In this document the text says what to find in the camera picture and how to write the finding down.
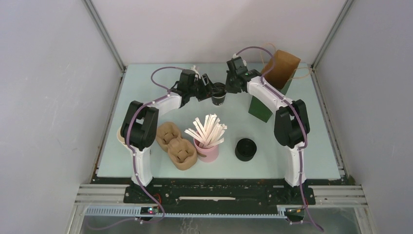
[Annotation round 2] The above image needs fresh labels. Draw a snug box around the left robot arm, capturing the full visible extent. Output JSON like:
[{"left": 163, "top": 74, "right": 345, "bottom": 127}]
[{"left": 119, "top": 67, "right": 220, "bottom": 203}]

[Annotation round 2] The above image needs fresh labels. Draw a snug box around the black cup lid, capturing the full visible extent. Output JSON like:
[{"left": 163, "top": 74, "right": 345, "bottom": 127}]
[{"left": 212, "top": 82, "right": 226, "bottom": 97}]

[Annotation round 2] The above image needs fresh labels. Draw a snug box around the bundle of white straws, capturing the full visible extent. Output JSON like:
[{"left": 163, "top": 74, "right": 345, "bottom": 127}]
[{"left": 184, "top": 114, "right": 227, "bottom": 149}]

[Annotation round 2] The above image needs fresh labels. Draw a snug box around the brown cardboard cup carrier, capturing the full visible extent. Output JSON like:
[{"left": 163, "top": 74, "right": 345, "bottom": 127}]
[{"left": 155, "top": 122, "right": 198, "bottom": 171}]

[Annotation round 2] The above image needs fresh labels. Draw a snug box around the purple cable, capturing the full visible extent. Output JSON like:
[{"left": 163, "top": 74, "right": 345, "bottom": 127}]
[
  {"left": 232, "top": 46, "right": 325, "bottom": 234},
  {"left": 94, "top": 66, "right": 185, "bottom": 232}
]

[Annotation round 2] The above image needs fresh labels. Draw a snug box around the black paper coffee cup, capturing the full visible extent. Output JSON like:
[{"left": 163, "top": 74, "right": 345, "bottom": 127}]
[{"left": 211, "top": 92, "right": 226, "bottom": 106}]

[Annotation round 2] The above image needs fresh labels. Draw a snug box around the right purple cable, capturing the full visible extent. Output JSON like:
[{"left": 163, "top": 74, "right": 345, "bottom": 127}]
[{"left": 232, "top": 46, "right": 325, "bottom": 234}]

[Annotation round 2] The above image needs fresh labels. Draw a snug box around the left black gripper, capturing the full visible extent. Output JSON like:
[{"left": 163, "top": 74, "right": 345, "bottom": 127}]
[{"left": 188, "top": 75, "right": 220, "bottom": 103}]

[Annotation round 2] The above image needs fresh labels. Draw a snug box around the green paper bag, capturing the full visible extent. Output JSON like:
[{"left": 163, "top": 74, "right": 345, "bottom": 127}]
[{"left": 248, "top": 50, "right": 301, "bottom": 122}]

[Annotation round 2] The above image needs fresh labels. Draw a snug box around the stack of paper cups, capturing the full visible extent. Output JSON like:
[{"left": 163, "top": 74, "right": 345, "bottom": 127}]
[{"left": 116, "top": 127, "right": 125, "bottom": 145}]

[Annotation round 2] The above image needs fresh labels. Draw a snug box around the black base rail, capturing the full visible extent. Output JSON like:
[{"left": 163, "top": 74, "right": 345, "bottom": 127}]
[{"left": 78, "top": 178, "right": 342, "bottom": 215}]

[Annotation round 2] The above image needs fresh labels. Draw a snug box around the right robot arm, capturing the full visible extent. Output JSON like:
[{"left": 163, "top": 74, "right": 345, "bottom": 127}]
[{"left": 225, "top": 55, "right": 310, "bottom": 204}]

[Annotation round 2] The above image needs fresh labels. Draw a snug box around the stack of black lids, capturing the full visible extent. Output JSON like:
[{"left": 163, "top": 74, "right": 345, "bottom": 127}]
[{"left": 235, "top": 138, "right": 257, "bottom": 162}]

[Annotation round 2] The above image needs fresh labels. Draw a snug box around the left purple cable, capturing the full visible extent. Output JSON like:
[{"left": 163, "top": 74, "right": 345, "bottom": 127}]
[{"left": 94, "top": 66, "right": 185, "bottom": 232}]

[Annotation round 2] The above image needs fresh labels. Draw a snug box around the pink straw holder cup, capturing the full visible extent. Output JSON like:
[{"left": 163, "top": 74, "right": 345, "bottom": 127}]
[{"left": 193, "top": 138, "right": 219, "bottom": 163}]

